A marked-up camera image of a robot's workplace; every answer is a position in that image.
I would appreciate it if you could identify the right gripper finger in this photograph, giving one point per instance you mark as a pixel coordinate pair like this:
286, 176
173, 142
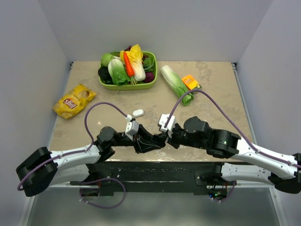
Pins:
166, 136
172, 143

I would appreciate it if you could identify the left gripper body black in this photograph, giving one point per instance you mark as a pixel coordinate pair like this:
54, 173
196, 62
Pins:
124, 140

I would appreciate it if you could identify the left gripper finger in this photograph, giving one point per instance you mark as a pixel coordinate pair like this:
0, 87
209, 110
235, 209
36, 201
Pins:
142, 147
144, 134

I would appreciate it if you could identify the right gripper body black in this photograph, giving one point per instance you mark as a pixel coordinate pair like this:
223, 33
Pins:
179, 135

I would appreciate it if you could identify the white earbud charging case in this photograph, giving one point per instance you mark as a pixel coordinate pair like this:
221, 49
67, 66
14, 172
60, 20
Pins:
138, 113

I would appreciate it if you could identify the black earbud charging case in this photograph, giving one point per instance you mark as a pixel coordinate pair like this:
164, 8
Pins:
156, 140

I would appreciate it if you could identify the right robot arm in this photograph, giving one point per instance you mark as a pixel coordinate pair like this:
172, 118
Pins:
259, 164

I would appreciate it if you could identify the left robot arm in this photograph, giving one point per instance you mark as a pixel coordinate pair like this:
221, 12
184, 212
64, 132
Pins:
44, 168

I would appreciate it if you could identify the orange juice carton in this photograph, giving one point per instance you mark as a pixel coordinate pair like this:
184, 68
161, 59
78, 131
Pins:
191, 83

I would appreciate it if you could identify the napa cabbage on table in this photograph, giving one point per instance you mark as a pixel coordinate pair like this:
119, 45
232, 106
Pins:
174, 81

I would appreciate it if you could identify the purple onion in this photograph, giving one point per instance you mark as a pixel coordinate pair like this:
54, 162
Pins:
149, 77

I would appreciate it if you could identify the yellow Lays chips bag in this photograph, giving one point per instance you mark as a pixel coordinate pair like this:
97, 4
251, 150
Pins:
74, 101

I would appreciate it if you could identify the green white bok choy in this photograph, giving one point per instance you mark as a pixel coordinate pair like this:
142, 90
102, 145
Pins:
118, 73

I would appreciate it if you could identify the dark leafy vegetable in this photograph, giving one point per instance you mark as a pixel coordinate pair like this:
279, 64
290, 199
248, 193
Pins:
104, 75

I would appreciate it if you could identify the orange toy carrot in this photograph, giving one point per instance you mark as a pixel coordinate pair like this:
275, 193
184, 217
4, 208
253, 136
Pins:
129, 70

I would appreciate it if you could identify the yellow white cabbage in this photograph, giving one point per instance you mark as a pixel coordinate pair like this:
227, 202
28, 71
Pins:
135, 56

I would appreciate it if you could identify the round green vegetable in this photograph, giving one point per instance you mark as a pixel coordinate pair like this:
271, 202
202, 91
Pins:
106, 58

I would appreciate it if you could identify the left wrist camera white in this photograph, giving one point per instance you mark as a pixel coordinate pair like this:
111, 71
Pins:
131, 127

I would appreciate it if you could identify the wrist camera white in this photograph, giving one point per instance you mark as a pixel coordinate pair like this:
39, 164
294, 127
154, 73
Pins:
131, 127
166, 124

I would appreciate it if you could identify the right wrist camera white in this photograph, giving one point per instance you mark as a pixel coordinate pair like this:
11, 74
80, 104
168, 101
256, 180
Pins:
166, 124

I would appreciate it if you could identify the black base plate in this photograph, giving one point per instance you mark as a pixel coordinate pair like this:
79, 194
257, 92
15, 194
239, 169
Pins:
154, 177

